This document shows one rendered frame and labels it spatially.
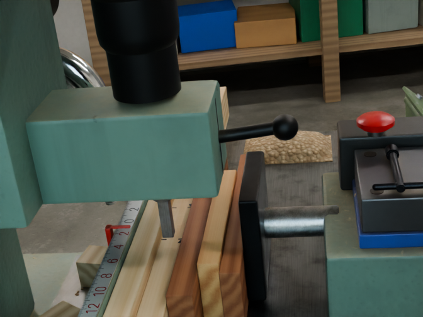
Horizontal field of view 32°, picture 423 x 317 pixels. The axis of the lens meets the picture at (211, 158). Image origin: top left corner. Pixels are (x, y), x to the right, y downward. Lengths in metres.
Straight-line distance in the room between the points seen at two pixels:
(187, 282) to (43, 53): 0.21
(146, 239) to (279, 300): 0.12
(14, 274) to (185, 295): 0.27
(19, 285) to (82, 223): 1.89
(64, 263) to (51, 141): 0.36
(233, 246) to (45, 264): 0.37
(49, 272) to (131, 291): 0.34
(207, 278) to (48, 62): 0.21
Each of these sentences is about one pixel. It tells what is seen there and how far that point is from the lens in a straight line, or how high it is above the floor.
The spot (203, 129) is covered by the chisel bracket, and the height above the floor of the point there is 1.06.
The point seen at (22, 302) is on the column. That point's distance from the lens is 0.79.
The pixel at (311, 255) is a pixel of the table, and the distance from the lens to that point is 0.66.
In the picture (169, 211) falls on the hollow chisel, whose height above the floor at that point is 0.97.
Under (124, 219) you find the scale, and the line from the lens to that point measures 0.63.
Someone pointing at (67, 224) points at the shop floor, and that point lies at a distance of 2.68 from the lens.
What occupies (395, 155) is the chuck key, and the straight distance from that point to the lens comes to 0.58.
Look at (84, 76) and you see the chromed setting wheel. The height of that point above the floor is 1.05.
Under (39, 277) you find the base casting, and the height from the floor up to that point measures 0.80.
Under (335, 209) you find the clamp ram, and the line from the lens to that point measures 0.60.
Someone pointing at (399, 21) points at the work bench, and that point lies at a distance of 3.60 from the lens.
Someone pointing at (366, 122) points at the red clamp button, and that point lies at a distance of 0.60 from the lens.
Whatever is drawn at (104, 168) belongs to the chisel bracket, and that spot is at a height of 1.03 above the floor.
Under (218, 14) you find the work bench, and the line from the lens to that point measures 3.48.
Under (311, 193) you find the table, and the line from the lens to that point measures 0.76.
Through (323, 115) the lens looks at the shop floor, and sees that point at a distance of 3.32.
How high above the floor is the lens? 1.26
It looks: 25 degrees down
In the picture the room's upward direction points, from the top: 7 degrees counter-clockwise
